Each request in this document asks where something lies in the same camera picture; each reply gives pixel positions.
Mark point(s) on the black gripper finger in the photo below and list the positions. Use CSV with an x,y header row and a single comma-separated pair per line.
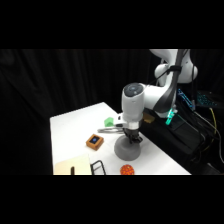
x,y
130,140
138,138

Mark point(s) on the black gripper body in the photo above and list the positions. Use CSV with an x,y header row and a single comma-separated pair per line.
x,y
131,132

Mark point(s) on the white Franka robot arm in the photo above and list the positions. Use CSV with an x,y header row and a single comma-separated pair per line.
x,y
133,100

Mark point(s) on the grey bowl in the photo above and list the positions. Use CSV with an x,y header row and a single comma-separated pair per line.
x,y
126,152

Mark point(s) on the small brown box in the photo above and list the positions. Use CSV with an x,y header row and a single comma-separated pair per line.
x,y
148,118

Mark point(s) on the silver metal tongs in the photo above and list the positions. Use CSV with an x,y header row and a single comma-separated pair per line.
x,y
106,130

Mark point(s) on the green foam block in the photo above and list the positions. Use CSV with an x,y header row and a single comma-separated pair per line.
x,y
108,122

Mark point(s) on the orange patterned ball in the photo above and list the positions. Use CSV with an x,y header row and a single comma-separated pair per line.
x,y
127,170

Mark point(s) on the orange square block blue centre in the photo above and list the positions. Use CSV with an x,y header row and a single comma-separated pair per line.
x,y
90,144

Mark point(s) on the black robot stand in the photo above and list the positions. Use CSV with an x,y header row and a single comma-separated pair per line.
x,y
180,140

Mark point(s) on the light wooden board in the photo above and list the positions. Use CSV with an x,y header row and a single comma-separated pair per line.
x,y
80,165

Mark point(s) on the teal patterned device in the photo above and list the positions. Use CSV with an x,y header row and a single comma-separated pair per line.
x,y
204,99

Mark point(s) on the black curtain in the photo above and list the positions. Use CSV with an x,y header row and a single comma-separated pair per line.
x,y
60,80

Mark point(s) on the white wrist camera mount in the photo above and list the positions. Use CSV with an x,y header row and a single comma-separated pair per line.
x,y
120,120

